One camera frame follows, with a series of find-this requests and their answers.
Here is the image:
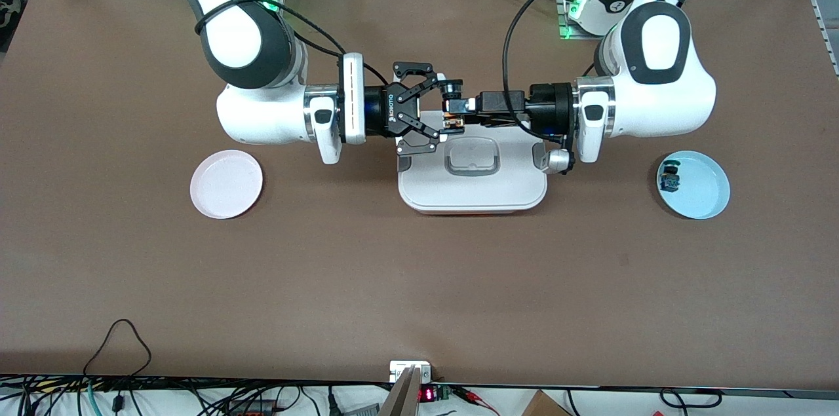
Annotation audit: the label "orange and black switch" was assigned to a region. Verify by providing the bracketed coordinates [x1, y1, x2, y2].
[439, 79, 477, 136]

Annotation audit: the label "white lunch box grey clips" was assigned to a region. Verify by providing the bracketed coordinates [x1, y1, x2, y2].
[398, 111, 549, 215]

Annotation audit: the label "small white device box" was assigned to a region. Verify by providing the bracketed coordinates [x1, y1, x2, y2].
[389, 361, 432, 383]

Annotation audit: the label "brown cardboard box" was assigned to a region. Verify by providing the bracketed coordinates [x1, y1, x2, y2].
[521, 390, 572, 416]

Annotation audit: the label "round light blue plate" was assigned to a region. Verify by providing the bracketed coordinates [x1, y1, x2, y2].
[657, 151, 731, 220]

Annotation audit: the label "round pink plate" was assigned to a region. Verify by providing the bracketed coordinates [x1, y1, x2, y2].
[189, 149, 264, 219]

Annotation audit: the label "red clip leads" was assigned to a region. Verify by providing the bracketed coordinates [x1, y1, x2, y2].
[452, 387, 500, 415]

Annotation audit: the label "black power strip red switches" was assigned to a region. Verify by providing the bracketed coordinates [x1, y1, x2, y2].
[226, 400, 283, 416]

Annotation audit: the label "camouflage patterned object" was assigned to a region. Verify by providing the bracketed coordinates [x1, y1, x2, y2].
[0, 0, 26, 30]

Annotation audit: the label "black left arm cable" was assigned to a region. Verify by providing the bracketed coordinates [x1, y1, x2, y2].
[502, 0, 697, 145]

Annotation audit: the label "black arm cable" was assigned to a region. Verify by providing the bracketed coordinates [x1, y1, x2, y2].
[195, 0, 389, 86]
[502, 0, 697, 145]

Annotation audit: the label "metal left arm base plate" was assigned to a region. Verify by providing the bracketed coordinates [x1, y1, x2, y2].
[557, 0, 600, 41]

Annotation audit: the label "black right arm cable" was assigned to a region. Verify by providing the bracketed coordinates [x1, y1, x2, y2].
[195, 0, 389, 86]

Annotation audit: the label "blue and black switch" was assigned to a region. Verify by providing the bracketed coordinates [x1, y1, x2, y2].
[659, 159, 683, 193]

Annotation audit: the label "grey wedge post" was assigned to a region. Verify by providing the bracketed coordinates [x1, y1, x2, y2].
[379, 366, 421, 416]

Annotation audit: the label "black looped cable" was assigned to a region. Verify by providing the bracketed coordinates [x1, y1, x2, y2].
[659, 388, 723, 409]

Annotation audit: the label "black cable loop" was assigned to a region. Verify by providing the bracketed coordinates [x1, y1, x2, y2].
[83, 319, 153, 377]

